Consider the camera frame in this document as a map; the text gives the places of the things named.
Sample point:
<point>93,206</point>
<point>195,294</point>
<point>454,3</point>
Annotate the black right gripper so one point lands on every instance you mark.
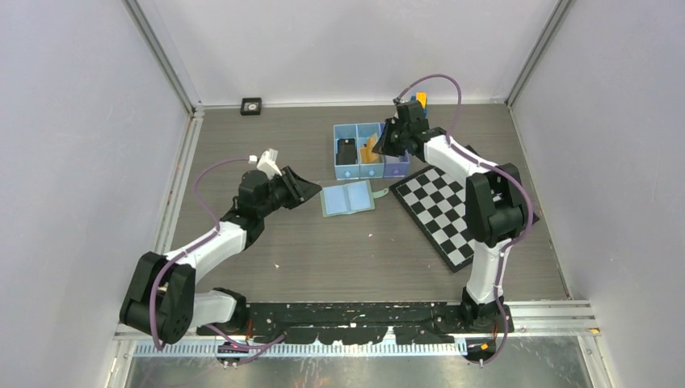
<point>383,146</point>

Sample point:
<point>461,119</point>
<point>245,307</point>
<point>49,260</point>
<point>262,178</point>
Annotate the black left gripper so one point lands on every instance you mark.
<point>298,189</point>

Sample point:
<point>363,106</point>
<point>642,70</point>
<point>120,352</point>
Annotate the mint green card holder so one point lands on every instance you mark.
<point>349,198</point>

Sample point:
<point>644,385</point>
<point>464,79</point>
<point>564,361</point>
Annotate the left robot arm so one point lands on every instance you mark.
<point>161,300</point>

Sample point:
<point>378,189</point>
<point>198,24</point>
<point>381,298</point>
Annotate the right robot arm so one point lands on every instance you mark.
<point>498,211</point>

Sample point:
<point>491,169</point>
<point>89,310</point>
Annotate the black card in tray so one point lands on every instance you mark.
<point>346,154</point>

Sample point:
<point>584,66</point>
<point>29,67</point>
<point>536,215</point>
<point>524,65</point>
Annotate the blue three-compartment tray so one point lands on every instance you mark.
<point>389,166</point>

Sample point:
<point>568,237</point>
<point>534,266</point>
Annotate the blue yellow toy block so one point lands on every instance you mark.
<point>421,97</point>

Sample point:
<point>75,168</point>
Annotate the black white checkerboard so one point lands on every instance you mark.
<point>436,204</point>

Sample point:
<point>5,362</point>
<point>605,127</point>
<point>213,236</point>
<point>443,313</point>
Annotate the small black square box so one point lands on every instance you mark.
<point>251,106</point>

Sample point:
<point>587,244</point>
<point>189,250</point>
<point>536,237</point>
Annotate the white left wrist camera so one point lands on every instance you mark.
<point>266,162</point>

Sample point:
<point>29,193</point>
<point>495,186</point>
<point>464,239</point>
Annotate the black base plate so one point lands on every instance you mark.
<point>357,323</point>

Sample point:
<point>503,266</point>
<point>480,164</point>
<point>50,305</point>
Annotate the aluminium frame rail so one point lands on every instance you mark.
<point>535,318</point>

